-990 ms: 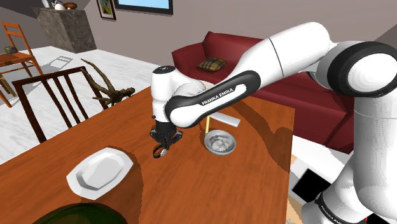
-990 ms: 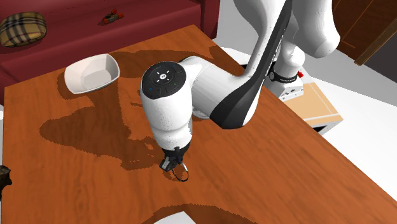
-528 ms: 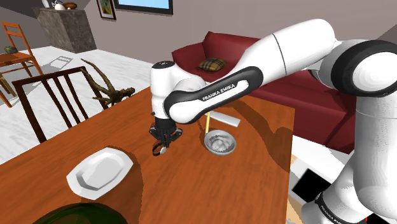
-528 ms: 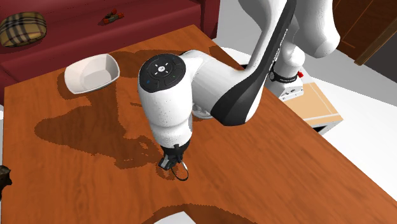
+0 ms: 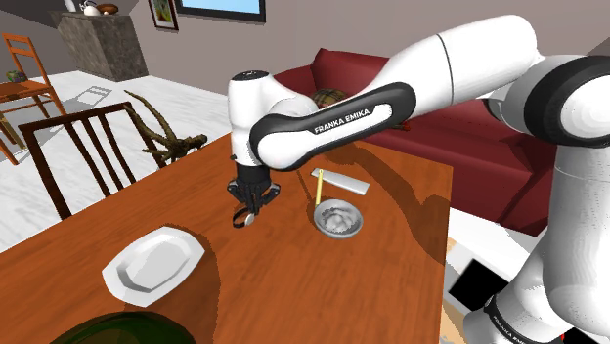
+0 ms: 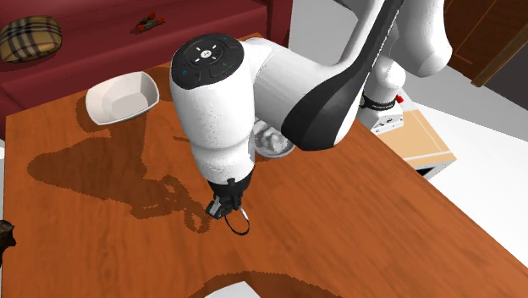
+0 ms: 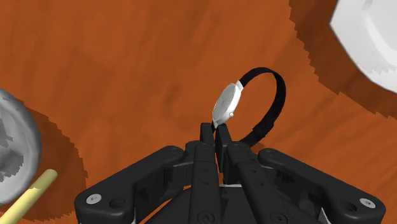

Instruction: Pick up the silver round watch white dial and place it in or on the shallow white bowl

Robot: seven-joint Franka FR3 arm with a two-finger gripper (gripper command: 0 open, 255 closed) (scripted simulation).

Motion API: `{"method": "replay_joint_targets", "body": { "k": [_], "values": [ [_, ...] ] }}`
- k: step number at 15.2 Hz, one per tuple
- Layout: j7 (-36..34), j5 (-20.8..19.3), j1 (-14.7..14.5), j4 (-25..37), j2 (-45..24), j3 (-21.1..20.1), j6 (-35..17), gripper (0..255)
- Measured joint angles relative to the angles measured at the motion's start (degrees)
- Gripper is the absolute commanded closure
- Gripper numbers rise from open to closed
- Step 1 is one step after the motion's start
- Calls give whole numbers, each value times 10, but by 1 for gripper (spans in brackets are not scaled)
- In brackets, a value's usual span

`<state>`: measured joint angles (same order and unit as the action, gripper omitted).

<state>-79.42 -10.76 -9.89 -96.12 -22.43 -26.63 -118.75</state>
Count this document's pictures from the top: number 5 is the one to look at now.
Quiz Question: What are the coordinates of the brown driftwood branch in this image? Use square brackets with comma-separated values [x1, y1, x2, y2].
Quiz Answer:
[123, 89, 209, 166]

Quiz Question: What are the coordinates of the black framed window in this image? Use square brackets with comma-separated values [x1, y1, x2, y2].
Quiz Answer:
[173, 0, 268, 24]

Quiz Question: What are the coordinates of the silver metal bowl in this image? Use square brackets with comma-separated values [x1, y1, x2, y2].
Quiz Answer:
[312, 198, 366, 240]

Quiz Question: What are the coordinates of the yellow pencil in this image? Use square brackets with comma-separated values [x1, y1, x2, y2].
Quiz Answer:
[314, 168, 326, 209]

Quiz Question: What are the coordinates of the red sofa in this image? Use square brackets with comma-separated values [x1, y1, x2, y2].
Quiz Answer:
[273, 47, 559, 237]

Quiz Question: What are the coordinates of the plaid round cushion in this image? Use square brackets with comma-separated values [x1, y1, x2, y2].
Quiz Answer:
[311, 87, 350, 108]

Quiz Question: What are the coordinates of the framed wall picture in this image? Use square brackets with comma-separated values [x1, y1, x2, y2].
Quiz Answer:
[147, 0, 180, 32]

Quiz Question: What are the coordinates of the dark wooden chair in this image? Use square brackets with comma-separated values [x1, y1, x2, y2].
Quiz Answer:
[17, 101, 168, 221]

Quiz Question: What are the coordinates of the black and silver wristwatch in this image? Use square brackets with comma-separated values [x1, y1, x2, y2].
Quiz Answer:
[232, 209, 257, 230]

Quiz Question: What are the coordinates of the orange wooden chair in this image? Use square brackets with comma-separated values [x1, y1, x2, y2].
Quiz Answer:
[0, 32, 68, 166]

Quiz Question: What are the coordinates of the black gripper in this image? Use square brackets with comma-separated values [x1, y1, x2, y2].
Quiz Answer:
[227, 163, 282, 216]

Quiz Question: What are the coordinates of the grey stone cabinet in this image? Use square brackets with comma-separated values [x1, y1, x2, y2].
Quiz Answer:
[49, 0, 151, 84]

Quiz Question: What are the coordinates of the brown wooden table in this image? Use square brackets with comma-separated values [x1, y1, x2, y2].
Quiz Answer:
[0, 130, 455, 344]

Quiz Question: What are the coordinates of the dark green round object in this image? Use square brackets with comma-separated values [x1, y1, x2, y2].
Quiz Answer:
[49, 311, 197, 344]

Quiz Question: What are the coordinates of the white octagonal plate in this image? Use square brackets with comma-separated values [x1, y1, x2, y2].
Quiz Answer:
[101, 226, 206, 309]

